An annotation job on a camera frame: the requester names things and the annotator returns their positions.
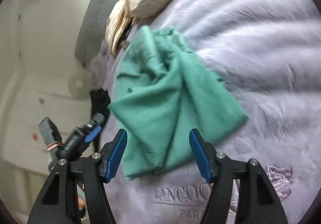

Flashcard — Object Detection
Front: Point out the green work jacket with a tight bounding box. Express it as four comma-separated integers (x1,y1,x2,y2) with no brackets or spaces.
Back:
109,26,248,180

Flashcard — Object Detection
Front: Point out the person's left hand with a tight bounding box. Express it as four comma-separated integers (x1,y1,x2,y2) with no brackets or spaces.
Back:
78,197,86,219

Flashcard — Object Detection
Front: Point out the black garment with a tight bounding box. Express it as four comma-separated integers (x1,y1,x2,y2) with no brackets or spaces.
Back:
89,88,111,154

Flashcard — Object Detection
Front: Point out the white standing fan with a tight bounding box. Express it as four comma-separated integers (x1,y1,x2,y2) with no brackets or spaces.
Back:
67,72,94,99

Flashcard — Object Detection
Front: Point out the grey quilted headboard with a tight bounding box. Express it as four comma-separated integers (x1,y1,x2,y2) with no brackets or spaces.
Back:
75,0,119,67

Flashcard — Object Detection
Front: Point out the lavender bed cover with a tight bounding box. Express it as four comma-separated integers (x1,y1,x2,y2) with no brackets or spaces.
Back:
87,0,321,224

